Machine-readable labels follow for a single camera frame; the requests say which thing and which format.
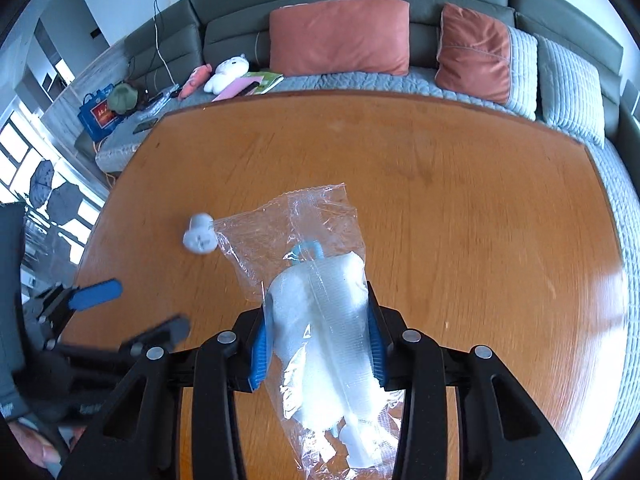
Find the white plush toy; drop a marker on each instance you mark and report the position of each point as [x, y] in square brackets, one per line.
[227, 72]

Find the blue shopping bag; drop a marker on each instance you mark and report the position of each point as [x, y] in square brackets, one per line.
[97, 115]

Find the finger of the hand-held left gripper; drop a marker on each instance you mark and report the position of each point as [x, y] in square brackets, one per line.
[160, 332]
[95, 294]

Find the pink book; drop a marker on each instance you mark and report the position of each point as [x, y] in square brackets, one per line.
[234, 89]

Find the small orange cushion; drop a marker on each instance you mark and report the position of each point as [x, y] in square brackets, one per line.
[472, 55]

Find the green round cushion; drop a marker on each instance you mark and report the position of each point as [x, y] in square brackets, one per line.
[122, 97]

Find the person's left hand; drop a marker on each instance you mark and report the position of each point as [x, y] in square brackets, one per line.
[45, 447]

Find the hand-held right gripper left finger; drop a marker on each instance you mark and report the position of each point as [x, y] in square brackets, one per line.
[257, 355]

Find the green book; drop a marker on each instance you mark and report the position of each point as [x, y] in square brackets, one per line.
[265, 82]

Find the clear plastic bag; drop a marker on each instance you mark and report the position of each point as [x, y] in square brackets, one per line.
[325, 300]

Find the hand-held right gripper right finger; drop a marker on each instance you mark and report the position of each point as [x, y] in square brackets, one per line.
[377, 355]

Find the grey quilted pillow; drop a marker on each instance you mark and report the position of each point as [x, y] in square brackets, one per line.
[522, 72]
[572, 87]

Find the pink plush toy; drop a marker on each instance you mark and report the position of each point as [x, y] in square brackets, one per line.
[195, 80]

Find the large orange cushion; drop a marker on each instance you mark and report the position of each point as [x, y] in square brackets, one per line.
[340, 35]

